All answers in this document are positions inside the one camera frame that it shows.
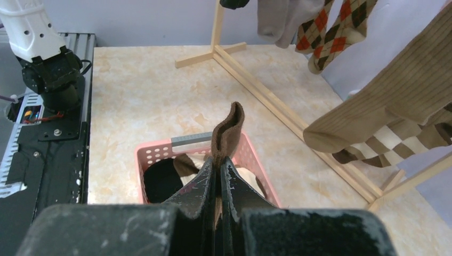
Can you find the black hanging sock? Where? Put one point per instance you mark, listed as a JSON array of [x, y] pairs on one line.
[[233, 4]]

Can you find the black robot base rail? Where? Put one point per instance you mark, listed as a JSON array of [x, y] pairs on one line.
[[44, 159]]

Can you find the pile of socks in basket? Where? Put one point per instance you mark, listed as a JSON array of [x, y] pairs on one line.
[[216, 185]]

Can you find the brown striped sock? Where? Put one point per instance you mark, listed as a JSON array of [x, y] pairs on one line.
[[399, 140]]

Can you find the orange brown argyle sock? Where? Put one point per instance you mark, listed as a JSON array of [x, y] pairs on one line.
[[323, 44]]

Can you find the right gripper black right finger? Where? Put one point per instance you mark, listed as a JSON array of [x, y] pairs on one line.
[[252, 225]]

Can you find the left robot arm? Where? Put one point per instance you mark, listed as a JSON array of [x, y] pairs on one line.
[[49, 68]]

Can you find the grey sock orange stripes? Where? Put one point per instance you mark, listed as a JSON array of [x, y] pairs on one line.
[[278, 20]]

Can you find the plain tan brown sock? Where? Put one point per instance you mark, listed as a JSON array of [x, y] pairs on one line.
[[413, 86]]

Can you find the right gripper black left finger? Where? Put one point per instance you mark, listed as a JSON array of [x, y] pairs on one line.
[[182, 225]]

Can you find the pink plastic basket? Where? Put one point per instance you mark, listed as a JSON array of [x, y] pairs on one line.
[[245, 155]]

